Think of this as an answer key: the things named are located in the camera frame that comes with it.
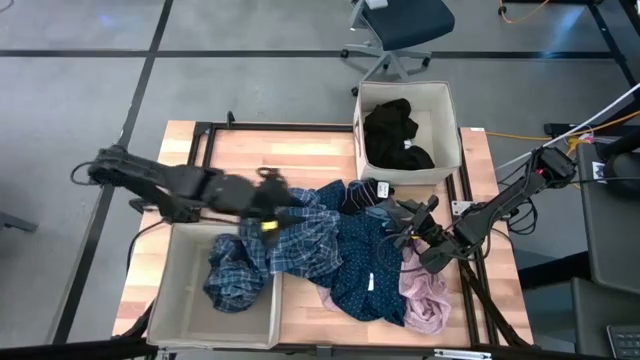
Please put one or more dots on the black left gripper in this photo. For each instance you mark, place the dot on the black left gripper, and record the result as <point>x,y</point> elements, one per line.
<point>235,195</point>

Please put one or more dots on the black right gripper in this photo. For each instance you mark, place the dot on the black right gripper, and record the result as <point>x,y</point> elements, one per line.
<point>427,225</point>

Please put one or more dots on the light blue sock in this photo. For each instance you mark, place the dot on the light blue sock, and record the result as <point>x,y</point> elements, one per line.
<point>382,212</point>

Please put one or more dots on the blue plaid shirt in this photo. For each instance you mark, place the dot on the blue plaid shirt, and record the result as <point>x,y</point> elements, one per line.
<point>300,245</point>

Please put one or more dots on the black white-striped sock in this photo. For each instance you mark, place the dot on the black white-striped sock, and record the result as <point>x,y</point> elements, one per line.
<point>360,195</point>

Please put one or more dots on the navy dotted shirt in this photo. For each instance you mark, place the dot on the navy dotted shirt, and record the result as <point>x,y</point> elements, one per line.
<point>365,260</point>

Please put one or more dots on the black garment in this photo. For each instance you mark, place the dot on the black garment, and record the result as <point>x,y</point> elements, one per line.
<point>392,135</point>

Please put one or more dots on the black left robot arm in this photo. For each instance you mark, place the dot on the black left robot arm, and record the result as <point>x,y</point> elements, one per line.
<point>150,177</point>

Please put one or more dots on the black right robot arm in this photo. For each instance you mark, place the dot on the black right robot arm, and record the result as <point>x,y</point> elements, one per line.
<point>500,205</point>

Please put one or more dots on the pink knit shirt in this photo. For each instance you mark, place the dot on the pink knit shirt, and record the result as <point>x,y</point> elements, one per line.
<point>425,300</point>

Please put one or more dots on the beige fabric storage bin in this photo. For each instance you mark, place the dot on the beige fabric storage bin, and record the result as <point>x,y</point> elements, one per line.
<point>442,125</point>
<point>190,320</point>

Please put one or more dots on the black power strip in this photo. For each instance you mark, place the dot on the black power strip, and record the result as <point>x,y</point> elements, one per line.
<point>565,130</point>

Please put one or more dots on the dark blue office chair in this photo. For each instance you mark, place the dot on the dark blue office chair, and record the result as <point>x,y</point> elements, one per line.
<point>405,22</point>

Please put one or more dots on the white printed label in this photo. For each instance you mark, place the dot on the white printed label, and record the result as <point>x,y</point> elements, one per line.
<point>598,172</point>

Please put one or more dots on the dark grey desk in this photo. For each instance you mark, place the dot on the dark grey desk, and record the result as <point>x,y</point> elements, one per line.
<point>615,240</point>

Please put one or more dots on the black rounded object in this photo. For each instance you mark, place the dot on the black rounded object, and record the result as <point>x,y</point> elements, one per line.
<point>622,172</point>

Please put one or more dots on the black keyboard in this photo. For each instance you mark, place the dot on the black keyboard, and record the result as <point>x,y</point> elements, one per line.
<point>625,342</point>

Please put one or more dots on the black aluminium beam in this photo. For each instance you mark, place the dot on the black aluminium beam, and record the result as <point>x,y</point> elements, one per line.
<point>75,350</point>

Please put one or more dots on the grey chair base leg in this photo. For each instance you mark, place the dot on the grey chair base leg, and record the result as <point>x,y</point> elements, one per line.
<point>17,222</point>

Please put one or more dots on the white metal bracket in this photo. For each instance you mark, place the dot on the white metal bracket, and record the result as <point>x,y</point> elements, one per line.
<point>461,207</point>

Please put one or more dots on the silver metal bracket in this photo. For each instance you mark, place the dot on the silver metal bracket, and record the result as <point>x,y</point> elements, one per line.
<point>462,354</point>

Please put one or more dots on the black desk frame leg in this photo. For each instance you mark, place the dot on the black desk frame leg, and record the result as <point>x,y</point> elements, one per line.
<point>606,35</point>

